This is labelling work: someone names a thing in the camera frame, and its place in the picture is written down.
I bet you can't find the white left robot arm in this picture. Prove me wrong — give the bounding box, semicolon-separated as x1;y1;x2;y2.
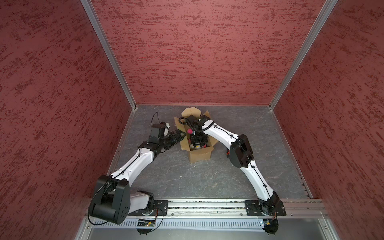
87;122;186;224

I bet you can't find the aluminium corner post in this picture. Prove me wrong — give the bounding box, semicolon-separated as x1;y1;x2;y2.
269;0;338;112
81;0;137;112

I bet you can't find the aluminium front rail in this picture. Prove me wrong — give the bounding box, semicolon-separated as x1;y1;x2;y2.
155;199;329;219

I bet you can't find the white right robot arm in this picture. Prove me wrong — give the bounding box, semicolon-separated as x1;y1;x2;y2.
179;114;281;216

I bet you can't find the left aluminium corner post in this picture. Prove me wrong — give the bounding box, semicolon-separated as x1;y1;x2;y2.
81;0;137;112

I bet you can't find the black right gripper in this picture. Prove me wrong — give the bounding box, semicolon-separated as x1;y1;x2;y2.
190;131;208;148

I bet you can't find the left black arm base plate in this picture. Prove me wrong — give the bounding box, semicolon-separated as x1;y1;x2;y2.
128;200;169;217

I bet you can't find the white pink blue plush toy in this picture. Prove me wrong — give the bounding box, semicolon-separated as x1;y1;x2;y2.
187;129;209;150

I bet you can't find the white slotted cable duct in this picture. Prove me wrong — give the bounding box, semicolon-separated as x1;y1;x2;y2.
96;219;264;231

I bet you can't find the brown cardboard express box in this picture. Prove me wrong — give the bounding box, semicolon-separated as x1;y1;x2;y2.
175;107;218;164

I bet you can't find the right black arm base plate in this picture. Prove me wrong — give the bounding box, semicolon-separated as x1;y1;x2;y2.
245;200;287;217

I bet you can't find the right aluminium corner post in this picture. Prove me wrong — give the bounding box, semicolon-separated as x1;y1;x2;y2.
269;0;338;112

